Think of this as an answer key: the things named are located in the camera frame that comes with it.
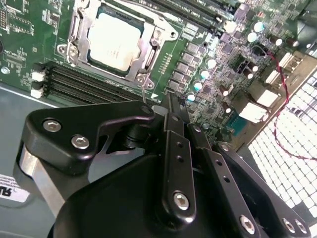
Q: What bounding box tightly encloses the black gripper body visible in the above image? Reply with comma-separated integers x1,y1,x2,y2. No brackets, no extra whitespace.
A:
47,152,238,238

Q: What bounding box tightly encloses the silver CPU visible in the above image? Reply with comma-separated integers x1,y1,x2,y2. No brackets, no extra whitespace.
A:
86,6,147,75

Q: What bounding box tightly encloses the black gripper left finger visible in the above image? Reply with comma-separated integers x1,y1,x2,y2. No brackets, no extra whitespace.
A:
14,95,197,223

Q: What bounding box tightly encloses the wire locking lever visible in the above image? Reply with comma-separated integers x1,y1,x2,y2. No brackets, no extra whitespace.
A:
66,7,81,60
141,83,149,104

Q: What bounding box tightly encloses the metal socket cover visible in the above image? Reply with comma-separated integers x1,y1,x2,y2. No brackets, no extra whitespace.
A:
71,2,179,81

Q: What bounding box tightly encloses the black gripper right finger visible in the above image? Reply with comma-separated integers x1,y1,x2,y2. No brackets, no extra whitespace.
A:
184,122,313,238

